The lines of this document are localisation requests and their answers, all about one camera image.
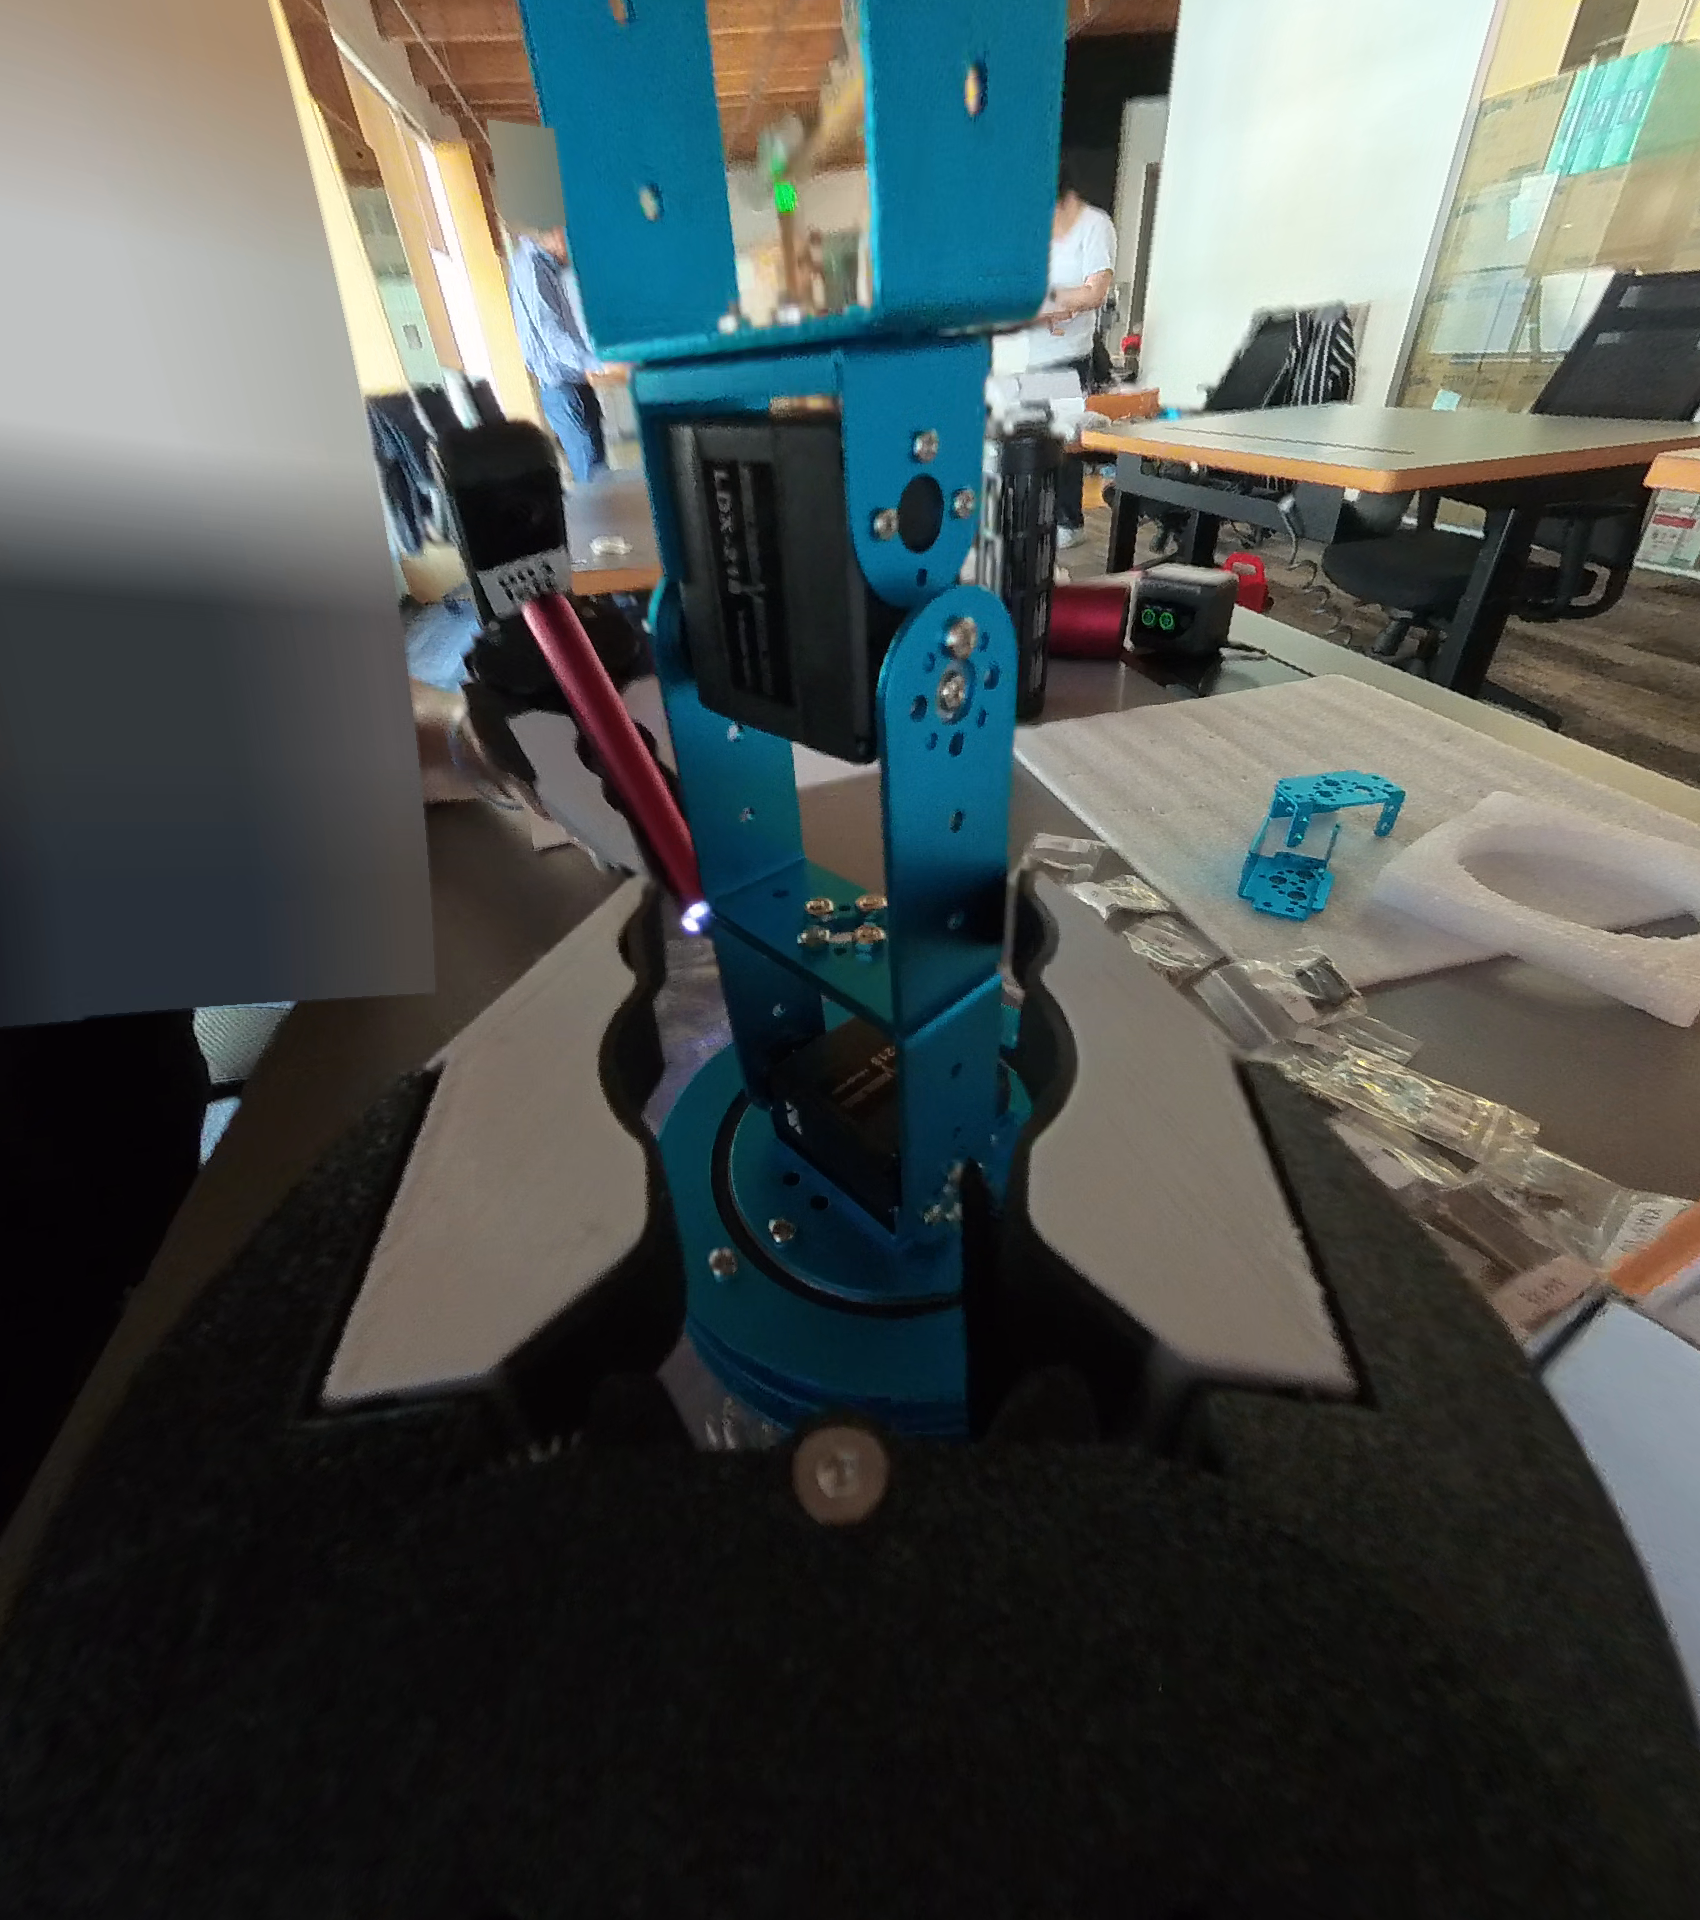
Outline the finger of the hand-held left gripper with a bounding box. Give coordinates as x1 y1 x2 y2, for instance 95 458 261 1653
509 712 645 883

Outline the black device with green lights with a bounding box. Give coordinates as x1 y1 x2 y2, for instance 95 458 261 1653
1125 561 1243 660

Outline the black office chair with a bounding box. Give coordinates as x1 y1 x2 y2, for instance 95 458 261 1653
1200 298 1367 413
1322 258 1700 706

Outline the dark desk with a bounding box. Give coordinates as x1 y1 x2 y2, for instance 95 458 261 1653
0 591 1700 1771

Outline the red cylinder case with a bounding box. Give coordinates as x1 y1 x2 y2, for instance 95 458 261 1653
1053 576 1134 660

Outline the stack of cardboard boxes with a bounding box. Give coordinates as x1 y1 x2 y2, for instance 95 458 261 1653
1395 29 1700 413

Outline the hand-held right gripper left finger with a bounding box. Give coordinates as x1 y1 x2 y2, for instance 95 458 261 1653
320 877 689 1413

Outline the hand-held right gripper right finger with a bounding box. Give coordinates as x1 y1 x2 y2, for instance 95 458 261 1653
997 874 1362 1395

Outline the red electric screwdriver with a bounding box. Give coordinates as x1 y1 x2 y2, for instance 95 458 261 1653
520 591 712 937

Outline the white foam insert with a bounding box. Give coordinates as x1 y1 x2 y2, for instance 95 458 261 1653
1367 790 1700 1027

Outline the white foam sheet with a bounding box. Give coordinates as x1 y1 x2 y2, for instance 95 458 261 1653
1012 671 1700 992

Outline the blue metal bracket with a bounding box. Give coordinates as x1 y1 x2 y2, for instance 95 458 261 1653
1229 770 1407 915

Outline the pile of small screw bags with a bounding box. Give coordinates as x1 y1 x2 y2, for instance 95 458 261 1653
1015 830 1692 1321

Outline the blue toy robot arm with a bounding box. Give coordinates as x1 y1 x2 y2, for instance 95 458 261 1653
520 0 1062 1443

